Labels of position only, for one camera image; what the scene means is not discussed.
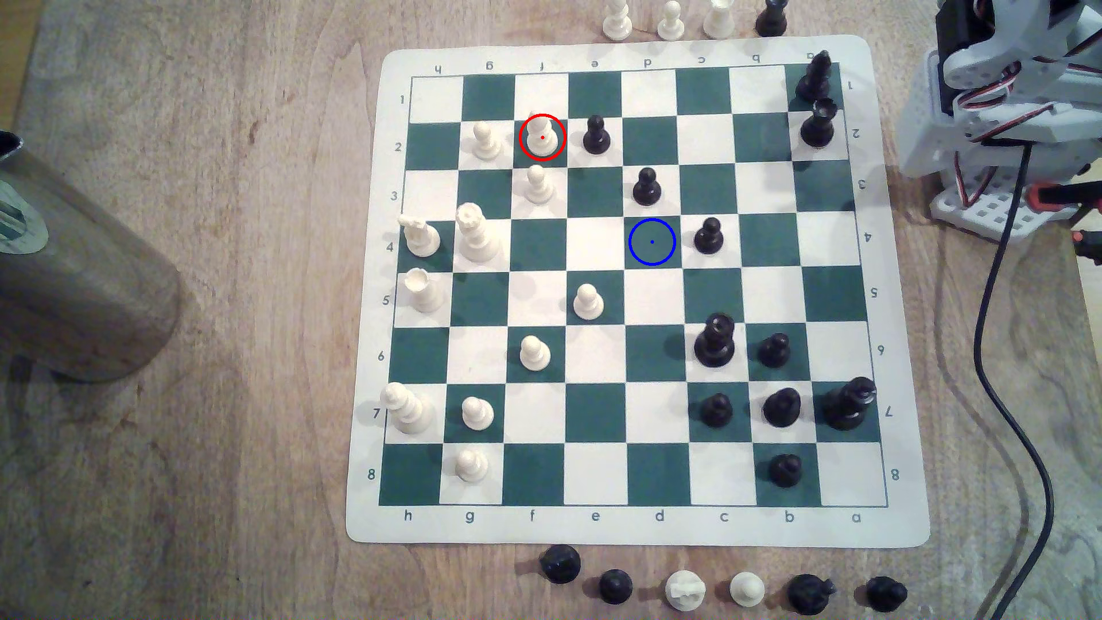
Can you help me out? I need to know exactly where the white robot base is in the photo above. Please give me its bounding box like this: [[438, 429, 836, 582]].
[[895, 50, 1102, 246]]

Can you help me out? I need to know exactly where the white queen chess piece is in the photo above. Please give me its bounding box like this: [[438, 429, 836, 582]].
[[455, 202, 501, 265]]

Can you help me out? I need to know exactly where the green white chess mat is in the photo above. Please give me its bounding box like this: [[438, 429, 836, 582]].
[[346, 34, 932, 548]]

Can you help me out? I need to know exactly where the white rook chess piece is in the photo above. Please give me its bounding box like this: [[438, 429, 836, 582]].
[[703, 0, 738, 40], [403, 268, 445, 315]]

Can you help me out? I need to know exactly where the black queen chess piece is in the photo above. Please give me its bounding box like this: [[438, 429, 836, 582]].
[[694, 313, 737, 370]]

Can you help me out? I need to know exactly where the black bishop chess piece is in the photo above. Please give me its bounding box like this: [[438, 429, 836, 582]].
[[794, 50, 833, 103], [763, 387, 802, 429]]

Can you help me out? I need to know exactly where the black king chess piece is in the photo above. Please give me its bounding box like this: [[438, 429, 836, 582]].
[[822, 376, 878, 432]]

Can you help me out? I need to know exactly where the black knight chess piece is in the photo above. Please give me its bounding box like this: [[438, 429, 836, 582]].
[[787, 573, 838, 617]]

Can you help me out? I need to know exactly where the grey metal cylinder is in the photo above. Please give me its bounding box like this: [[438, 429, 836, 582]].
[[0, 129, 184, 384]]

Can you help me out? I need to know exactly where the black cable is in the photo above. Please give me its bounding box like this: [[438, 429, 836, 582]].
[[972, 142, 1058, 620]]

